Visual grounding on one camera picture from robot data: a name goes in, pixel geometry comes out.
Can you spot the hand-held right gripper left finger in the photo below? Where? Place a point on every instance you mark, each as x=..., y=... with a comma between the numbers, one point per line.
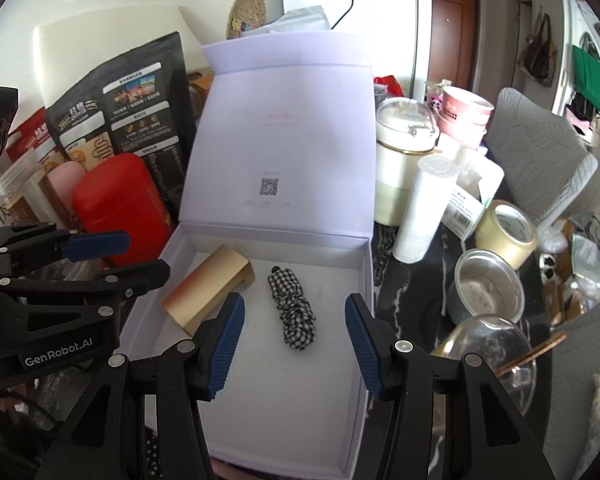
x=225, y=347

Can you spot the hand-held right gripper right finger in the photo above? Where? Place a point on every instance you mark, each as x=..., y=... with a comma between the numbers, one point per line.
x=362, y=347

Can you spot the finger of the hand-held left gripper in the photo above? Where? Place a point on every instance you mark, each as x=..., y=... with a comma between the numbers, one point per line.
x=97, y=245
x=130, y=282

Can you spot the gold rectangular box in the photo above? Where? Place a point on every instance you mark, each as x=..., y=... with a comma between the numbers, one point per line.
x=205, y=285

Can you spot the black white patterned scrunchie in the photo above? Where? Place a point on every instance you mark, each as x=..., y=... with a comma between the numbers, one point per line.
x=292, y=310

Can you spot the lavender gift box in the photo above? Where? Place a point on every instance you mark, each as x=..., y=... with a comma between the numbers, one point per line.
x=280, y=140

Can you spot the red canister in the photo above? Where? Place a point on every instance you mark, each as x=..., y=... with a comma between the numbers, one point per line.
x=117, y=205

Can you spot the pink bottle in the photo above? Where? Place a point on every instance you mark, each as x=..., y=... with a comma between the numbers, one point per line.
x=65, y=185

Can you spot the cluster of clear spice jars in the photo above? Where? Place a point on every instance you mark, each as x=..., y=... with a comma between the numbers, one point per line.
x=17, y=190

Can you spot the clear glass cup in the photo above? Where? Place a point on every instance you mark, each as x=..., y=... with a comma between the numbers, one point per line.
x=485, y=345

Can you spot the red brown carton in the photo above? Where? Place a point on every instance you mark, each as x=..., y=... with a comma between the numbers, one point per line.
x=30, y=135

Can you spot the metal cup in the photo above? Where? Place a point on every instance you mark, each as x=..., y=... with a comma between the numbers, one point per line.
x=485, y=290

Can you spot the black printed food bag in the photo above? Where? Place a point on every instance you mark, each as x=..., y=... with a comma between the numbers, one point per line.
x=130, y=105

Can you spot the white cylindrical tube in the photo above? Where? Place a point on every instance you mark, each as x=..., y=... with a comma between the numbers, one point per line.
x=422, y=210

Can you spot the beige tape roll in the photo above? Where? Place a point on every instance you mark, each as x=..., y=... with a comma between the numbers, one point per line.
x=500, y=240

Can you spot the wooden stick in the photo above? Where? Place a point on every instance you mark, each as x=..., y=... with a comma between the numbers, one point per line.
x=540, y=350

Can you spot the white medicine box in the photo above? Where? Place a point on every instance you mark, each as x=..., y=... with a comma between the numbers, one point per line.
x=472, y=195

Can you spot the white soy milk maker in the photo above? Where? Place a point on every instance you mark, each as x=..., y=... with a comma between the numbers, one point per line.
x=397, y=160

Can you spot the grey padded chair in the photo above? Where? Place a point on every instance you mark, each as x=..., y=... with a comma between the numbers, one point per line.
x=575, y=360

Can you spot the pile of crumpled plastic bags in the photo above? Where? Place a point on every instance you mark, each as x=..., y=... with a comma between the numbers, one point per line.
x=580, y=260

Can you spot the pink paper cup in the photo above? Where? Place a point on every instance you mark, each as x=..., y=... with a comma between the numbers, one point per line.
x=462, y=115

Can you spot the grey patterned pillow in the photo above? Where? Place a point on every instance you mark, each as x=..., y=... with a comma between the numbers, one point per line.
x=535, y=150

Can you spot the red snack packet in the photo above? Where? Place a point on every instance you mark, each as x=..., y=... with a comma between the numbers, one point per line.
x=387, y=85

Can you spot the round woven trivet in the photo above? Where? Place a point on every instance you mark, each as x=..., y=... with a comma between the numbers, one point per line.
x=247, y=10

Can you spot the clear plastic zip bag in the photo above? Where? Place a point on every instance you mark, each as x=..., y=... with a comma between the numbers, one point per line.
x=295, y=20

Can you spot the brown wooden door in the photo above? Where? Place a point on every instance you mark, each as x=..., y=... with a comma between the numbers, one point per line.
x=452, y=35

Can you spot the white refrigerator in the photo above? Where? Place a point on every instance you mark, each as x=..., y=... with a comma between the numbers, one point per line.
x=390, y=20

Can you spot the brown hanging bag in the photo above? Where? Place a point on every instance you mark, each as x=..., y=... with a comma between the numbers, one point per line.
x=537, y=55

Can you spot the green tote bag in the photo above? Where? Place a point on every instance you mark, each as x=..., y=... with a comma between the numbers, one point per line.
x=595, y=80

